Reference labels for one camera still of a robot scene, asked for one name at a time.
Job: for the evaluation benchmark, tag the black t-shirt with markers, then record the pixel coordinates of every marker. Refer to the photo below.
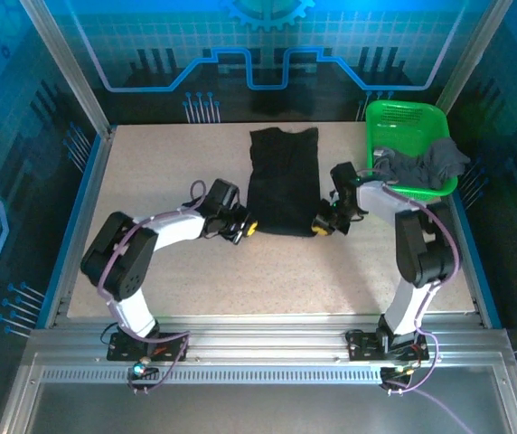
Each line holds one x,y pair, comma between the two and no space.
285,185

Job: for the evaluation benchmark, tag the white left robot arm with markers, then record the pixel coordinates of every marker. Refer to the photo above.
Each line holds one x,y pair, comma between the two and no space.
123,262

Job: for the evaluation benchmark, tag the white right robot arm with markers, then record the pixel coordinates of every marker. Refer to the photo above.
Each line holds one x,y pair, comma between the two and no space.
421,253

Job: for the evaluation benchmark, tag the grey t-shirt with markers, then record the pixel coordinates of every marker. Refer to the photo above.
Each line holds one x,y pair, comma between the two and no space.
425,167

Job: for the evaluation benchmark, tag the green plastic basket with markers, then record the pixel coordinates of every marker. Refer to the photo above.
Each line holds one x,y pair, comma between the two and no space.
403,122

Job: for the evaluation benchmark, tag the small connector board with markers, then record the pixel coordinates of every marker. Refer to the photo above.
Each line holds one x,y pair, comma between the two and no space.
398,375
141,370

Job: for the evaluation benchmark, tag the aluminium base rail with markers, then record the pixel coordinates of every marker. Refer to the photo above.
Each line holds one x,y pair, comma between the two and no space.
267,336

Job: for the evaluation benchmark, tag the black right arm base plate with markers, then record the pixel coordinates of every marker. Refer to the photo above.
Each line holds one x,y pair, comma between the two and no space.
362,346

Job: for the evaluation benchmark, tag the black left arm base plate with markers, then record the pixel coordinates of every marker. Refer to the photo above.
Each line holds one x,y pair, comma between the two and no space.
168,348

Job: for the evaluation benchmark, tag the aluminium frame post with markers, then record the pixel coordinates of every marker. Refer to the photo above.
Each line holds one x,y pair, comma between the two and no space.
471,50
73,68

